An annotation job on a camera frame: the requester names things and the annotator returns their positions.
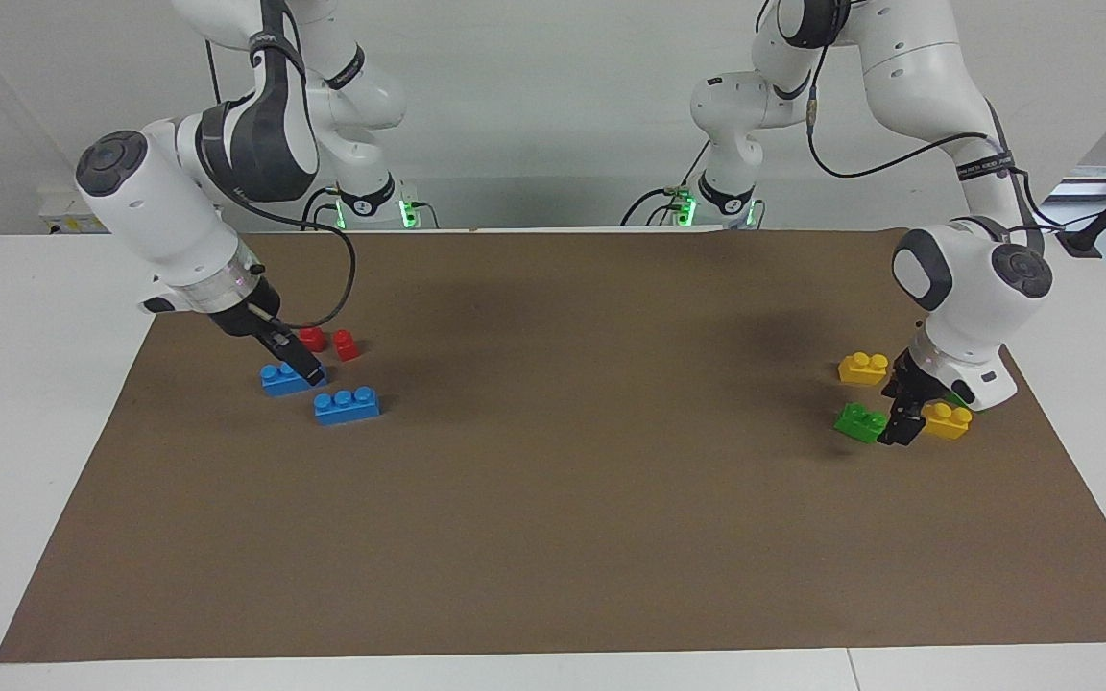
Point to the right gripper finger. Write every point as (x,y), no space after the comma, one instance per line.
(307,378)
(301,355)

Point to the green toy brick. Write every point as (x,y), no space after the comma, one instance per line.
(858,423)
(954,398)

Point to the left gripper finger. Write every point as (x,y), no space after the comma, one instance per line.
(914,424)
(894,427)

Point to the brown table mat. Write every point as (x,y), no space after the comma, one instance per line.
(553,480)

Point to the blue toy brick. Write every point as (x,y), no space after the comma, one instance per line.
(347,406)
(279,381)

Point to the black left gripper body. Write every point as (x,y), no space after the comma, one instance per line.
(913,379)

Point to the white power strip box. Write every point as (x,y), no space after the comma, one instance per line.
(68,216)

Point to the yellow toy brick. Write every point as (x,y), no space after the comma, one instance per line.
(949,422)
(863,369)

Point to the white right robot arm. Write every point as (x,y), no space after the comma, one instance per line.
(159,211)

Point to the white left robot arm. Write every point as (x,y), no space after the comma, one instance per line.
(908,77)

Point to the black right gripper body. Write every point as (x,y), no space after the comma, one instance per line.
(251,315)

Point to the red toy brick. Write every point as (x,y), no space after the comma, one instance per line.
(346,345)
(312,339)

